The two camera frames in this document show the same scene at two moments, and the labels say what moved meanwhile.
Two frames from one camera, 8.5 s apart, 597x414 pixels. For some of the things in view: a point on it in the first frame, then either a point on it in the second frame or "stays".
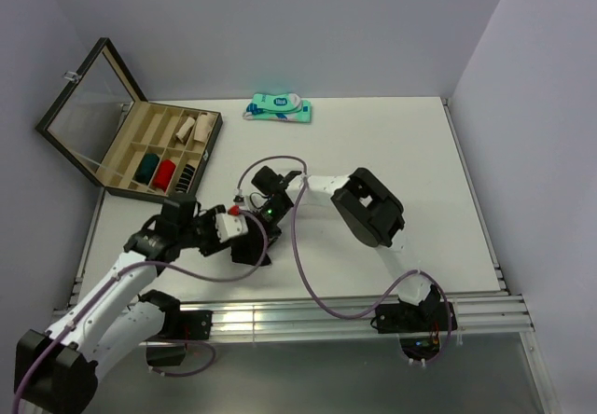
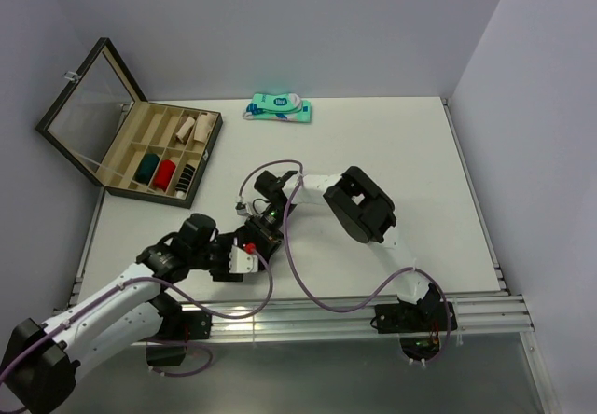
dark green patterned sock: [146, 168] stays
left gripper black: [214, 244] to [227, 241]
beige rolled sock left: [189, 122] stays
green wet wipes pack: [284, 106] stays
